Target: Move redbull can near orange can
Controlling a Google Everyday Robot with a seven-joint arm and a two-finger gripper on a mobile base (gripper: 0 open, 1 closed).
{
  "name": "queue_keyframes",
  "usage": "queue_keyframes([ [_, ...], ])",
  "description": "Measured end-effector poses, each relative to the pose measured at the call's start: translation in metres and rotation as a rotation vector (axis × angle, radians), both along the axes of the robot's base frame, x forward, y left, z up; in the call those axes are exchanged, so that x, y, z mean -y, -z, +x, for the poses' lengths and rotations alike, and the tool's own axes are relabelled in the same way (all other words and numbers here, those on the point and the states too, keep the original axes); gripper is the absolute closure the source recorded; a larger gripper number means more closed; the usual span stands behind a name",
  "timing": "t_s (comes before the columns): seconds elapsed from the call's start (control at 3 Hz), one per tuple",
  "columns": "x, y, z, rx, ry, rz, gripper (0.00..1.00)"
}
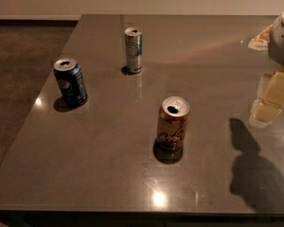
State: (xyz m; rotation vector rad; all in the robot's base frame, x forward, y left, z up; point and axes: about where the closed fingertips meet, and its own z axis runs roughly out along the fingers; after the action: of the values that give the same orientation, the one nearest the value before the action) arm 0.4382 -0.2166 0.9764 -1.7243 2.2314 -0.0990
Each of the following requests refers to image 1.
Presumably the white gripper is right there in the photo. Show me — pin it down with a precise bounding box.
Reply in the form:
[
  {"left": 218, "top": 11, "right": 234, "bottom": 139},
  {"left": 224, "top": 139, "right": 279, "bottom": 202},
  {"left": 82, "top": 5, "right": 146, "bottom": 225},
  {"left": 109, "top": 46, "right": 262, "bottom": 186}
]
[{"left": 248, "top": 10, "right": 284, "bottom": 123}]

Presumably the blue pepsi can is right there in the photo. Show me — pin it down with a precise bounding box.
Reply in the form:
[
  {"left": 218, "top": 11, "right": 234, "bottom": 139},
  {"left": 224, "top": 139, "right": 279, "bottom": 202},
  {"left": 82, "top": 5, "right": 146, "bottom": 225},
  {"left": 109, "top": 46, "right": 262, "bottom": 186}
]
[{"left": 53, "top": 58, "right": 88, "bottom": 107}]

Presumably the orange la croix can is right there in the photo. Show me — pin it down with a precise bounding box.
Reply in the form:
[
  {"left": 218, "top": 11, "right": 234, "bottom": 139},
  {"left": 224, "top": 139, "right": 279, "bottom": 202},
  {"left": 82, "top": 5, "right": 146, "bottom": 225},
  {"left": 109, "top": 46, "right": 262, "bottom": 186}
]
[{"left": 156, "top": 96, "right": 190, "bottom": 151}]

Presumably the silver blue redbull can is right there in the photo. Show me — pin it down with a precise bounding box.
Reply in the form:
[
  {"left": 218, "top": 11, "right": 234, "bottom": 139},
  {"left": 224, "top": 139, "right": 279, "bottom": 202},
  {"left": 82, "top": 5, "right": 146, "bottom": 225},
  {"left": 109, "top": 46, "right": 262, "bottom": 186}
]
[{"left": 124, "top": 27, "right": 142, "bottom": 74}]

